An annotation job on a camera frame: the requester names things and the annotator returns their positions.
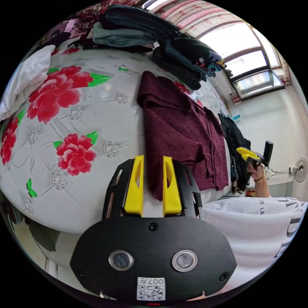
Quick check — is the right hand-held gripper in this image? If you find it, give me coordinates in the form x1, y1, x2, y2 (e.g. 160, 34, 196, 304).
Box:
236, 147, 268, 168

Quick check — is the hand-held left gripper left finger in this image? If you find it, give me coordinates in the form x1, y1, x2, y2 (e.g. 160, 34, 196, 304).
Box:
124, 155, 145, 216

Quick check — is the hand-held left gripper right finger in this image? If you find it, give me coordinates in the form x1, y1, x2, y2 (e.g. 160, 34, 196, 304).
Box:
162, 156, 182, 217

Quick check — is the burgundy wool vest long skirt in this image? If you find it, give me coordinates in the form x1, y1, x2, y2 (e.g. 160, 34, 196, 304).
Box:
136, 71, 229, 201

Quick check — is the person's right forearm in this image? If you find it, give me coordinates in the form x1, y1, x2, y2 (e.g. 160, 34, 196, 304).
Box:
253, 171, 273, 199

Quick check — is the person's right hand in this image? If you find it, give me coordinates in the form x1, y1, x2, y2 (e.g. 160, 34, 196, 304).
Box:
247, 161, 265, 182

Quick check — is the dark garment heap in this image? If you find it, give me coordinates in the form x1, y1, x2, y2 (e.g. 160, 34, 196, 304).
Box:
218, 110, 252, 194

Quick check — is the person's body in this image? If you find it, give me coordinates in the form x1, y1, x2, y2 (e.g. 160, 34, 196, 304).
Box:
201, 195, 308, 290

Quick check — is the window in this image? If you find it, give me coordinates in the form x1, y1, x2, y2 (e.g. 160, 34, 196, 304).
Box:
199, 21, 292, 102

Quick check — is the bed with red floral sheet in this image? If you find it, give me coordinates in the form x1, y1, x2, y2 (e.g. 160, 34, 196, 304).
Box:
0, 41, 233, 234

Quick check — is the pink patterned curtain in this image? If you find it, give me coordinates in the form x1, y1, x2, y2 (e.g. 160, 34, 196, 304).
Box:
144, 0, 244, 40

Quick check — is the pile of clothes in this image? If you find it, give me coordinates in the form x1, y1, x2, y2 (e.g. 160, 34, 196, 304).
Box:
92, 4, 227, 91

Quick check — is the white pillow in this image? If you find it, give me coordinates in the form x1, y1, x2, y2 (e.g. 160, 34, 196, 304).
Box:
0, 44, 56, 122

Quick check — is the dark red floral blanket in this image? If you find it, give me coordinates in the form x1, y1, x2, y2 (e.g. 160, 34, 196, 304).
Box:
36, 0, 114, 50

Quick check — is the white wall fan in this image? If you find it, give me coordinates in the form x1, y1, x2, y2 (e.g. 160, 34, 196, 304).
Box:
289, 156, 308, 183

